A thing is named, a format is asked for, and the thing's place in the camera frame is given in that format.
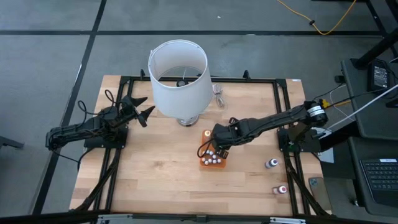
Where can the black laptop keyboard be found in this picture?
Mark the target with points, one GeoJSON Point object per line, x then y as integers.
{"type": "Point", "coordinates": [382, 182]}

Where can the silver metal bracket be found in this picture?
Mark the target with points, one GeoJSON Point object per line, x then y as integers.
{"type": "Point", "coordinates": [115, 217]}
{"type": "Point", "coordinates": [287, 220]}

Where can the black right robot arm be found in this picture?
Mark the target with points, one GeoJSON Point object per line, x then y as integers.
{"type": "Point", "coordinates": [280, 119]}

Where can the black aluminium table frame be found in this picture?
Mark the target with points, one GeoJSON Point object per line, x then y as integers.
{"type": "Point", "coordinates": [248, 80]}

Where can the black side desk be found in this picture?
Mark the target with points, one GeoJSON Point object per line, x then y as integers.
{"type": "Point", "coordinates": [373, 124]}

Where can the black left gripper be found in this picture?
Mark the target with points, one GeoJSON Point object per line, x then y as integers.
{"type": "Point", "coordinates": [124, 110]}

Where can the white shade silver table lamp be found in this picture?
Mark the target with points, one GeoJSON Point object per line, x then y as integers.
{"type": "Point", "coordinates": [183, 96]}

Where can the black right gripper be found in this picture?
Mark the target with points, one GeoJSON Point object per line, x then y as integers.
{"type": "Point", "coordinates": [230, 133]}

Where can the pink food coloring bottle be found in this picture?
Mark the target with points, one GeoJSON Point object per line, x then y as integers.
{"type": "Point", "coordinates": [281, 189]}

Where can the black stand leg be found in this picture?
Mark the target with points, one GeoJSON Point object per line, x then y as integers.
{"type": "Point", "coordinates": [377, 48]}

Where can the orange translucent plastic container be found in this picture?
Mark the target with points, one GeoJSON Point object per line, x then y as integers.
{"type": "Point", "coordinates": [222, 164]}

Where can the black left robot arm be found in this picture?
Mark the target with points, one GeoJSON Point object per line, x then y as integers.
{"type": "Point", "coordinates": [77, 129]}

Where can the clear plastic wrapper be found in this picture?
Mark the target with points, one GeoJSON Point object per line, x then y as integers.
{"type": "Point", "coordinates": [217, 90]}

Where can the purple food coloring bottle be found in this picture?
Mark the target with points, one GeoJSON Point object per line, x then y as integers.
{"type": "Point", "coordinates": [272, 163]}

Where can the grey chair base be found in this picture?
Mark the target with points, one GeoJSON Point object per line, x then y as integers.
{"type": "Point", "coordinates": [9, 142]}

